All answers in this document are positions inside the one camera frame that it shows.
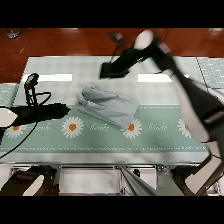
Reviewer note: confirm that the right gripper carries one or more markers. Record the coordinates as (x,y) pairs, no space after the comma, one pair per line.
(111,70)

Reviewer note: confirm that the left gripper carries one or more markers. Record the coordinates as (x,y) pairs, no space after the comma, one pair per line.
(56,111)

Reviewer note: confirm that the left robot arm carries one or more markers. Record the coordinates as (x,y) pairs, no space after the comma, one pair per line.
(23,115)

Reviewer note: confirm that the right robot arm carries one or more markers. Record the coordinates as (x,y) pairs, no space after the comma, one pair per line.
(196,100)

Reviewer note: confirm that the pale blue shirt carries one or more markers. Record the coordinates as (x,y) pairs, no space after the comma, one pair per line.
(110,105)

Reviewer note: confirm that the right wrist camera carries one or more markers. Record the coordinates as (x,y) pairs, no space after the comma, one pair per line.
(116,36)

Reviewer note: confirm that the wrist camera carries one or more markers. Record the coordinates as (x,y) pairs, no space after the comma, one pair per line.
(116,36)
(31,81)

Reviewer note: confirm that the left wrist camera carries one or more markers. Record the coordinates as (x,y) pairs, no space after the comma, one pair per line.
(31,81)

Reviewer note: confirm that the silver frame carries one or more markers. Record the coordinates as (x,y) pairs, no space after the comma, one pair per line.
(140,186)

